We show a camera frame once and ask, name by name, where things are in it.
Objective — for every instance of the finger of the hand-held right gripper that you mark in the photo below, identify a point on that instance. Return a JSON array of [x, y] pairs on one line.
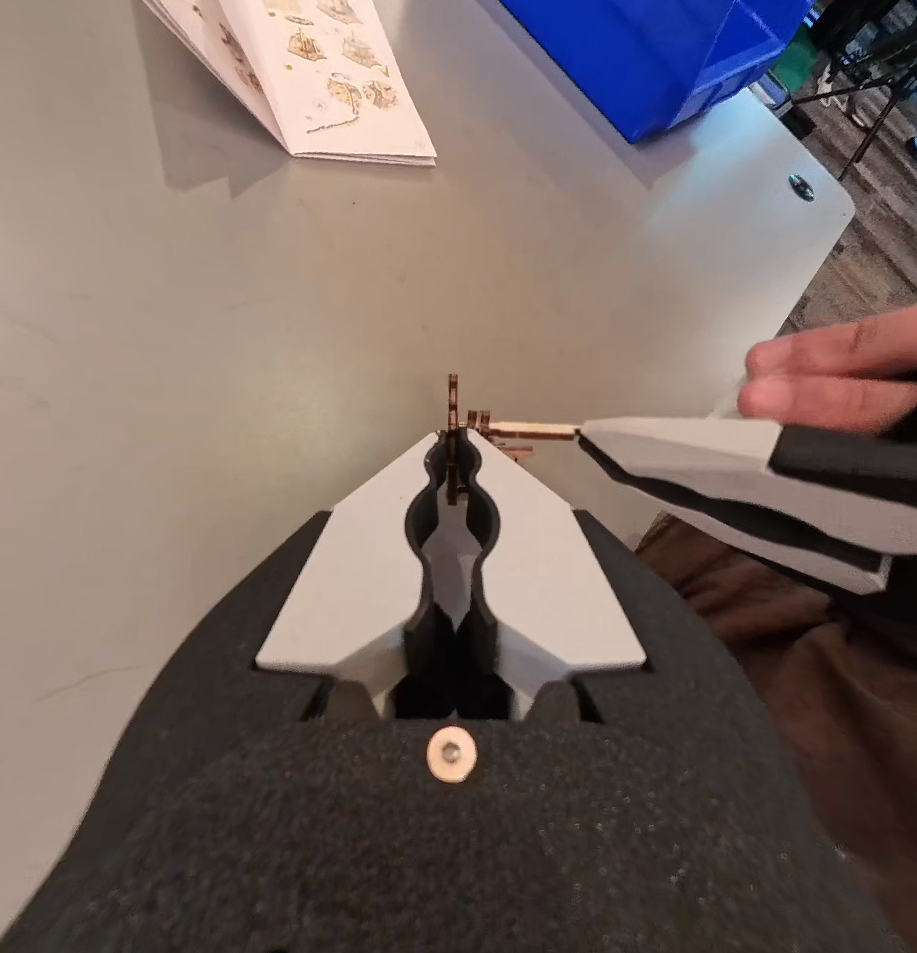
[[801, 560], [689, 450]]

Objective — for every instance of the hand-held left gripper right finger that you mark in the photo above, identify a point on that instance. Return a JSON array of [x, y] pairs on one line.
[[555, 595]]

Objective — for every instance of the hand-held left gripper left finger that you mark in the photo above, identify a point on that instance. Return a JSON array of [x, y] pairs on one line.
[[339, 595]]

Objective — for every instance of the thin wooden model strip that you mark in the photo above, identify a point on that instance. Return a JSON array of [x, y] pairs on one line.
[[533, 430]]

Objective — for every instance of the wooden model assembly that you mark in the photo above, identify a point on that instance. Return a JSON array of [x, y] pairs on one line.
[[453, 402]]

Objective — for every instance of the person's right hand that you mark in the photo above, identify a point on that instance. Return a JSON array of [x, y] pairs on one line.
[[838, 365]]

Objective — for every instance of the metal table fitting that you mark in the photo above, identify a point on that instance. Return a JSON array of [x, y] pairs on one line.
[[801, 187]]

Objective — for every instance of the green plastic bin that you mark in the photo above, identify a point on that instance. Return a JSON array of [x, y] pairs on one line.
[[790, 67]]

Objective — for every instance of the blue plastic bin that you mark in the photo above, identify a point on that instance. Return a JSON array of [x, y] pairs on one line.
[[652, 52]]

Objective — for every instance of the black tripod stand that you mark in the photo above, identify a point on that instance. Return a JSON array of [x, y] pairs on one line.
[[875, 30]]

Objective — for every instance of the white instruction booklet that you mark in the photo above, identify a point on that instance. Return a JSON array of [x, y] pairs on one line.
[[317, 82]]

